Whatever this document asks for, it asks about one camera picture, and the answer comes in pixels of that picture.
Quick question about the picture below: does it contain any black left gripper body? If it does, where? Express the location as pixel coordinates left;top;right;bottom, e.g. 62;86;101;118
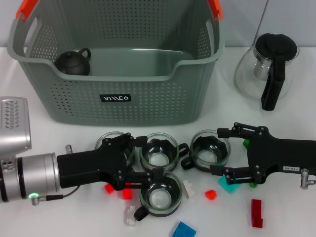
56;139;129;191

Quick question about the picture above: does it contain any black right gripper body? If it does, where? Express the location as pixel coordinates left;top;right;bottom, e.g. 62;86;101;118
246;126;316;185

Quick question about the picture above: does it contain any glass teacup with black sleeve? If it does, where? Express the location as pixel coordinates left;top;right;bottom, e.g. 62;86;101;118
181;129;232;173
139;132;190;172
134;170;183;222
95;130;136;171

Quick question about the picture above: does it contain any teal flat toy block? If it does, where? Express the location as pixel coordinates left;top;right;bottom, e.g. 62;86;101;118
218;174;241;194

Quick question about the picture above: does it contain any small orange toy block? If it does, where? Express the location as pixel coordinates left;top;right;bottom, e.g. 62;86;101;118
204;189;218;200

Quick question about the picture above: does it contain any grey perforated storage basket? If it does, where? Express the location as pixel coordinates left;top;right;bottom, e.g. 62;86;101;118
6;0;226;128

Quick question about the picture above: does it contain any clear white toy block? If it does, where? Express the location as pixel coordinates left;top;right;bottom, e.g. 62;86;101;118
122;205;138;227

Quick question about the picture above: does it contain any dark red long block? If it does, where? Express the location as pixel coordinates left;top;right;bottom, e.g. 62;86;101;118
246;198;264;229

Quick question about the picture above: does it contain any white stepped toy block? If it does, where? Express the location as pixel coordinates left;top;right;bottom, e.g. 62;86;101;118
182;179;196;199

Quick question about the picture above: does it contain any blue flat toy block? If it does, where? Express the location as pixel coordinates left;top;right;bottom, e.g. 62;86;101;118
171;221;198;237

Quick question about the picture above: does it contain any black clay teapot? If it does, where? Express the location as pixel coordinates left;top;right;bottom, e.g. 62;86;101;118
53;47;92;76

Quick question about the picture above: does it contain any right arm connector cable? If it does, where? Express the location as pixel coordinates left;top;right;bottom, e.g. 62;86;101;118
299;168;316;190

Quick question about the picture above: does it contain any arm connector cable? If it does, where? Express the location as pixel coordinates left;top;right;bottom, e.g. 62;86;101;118
299;168;316;190
29;185;81;205

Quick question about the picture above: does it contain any left arm connector cable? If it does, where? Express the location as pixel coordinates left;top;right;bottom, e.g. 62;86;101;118
29;185;81;205

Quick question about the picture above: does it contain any glass teapot with black handle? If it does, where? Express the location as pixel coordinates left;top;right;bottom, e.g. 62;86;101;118
234;32;301;111

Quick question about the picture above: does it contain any left wrist camera housing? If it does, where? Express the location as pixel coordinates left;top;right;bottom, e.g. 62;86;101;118
0;97;33;158

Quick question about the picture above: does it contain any orange basket handle clip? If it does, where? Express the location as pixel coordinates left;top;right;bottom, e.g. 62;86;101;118
15;0;39;22
208;0;225;22

